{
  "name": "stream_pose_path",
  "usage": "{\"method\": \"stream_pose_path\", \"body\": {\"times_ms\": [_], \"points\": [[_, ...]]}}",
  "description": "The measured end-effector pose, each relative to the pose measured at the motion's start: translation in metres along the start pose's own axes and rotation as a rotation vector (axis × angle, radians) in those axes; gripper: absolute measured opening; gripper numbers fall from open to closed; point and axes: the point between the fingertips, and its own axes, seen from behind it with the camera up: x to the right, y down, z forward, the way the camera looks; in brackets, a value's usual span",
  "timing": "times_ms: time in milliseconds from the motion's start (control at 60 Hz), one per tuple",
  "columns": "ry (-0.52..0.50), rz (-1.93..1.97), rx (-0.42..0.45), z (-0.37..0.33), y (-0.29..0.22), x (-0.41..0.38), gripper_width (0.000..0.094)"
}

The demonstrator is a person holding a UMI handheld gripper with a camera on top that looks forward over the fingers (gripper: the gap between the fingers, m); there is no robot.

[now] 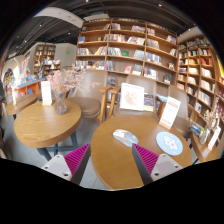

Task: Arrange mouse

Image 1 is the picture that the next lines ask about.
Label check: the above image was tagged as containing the curved wooden bookshelf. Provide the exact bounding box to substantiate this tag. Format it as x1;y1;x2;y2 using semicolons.
176;34;224;134

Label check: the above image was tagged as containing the round light blue mouse pad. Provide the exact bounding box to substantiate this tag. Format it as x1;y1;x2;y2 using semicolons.
155;131;184;157

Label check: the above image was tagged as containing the distant wooden bookshelf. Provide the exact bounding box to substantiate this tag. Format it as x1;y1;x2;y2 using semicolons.
32;43;57;76

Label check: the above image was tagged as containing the dark book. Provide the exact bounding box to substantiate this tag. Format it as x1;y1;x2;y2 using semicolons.
143;93;155;112

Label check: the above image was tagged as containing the white sign on wooden base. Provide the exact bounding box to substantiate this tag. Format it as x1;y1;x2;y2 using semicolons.
158;96;182;130
40;80;54;107
207;125;222;151

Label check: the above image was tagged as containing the glass vase with dried flowers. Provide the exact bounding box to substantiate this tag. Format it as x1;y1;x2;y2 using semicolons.
199;96;221;146

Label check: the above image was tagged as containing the large wooden bookshelf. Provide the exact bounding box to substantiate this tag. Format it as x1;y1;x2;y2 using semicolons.
74;18;179;94

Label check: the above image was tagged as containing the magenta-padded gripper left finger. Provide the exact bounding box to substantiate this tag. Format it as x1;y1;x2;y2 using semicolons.
41;143;92;186

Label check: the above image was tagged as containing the blue display counter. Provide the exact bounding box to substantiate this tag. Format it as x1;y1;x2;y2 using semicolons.
13;77;46;99

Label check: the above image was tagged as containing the grey computer mouse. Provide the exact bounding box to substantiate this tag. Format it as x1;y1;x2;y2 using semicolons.
112;128;139;148

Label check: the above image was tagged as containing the glass vase with pink flowers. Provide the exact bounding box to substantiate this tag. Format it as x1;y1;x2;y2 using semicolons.
45;64;91;116

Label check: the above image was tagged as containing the stack of blue books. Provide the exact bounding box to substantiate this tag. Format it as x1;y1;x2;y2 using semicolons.
189;120;206;138

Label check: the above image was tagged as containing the light blue book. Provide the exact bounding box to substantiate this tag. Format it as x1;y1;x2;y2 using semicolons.
156;93;169;103

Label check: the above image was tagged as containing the white framed pink flower picture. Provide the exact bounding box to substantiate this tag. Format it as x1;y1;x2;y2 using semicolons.
119;82;145;112

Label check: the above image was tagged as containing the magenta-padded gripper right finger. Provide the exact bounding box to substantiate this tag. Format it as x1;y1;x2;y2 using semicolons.
131;143;184;186

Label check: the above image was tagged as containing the round wooden side table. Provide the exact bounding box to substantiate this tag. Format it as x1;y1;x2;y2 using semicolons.
13;98;82;161
5;93;39;118
190;131;224;163

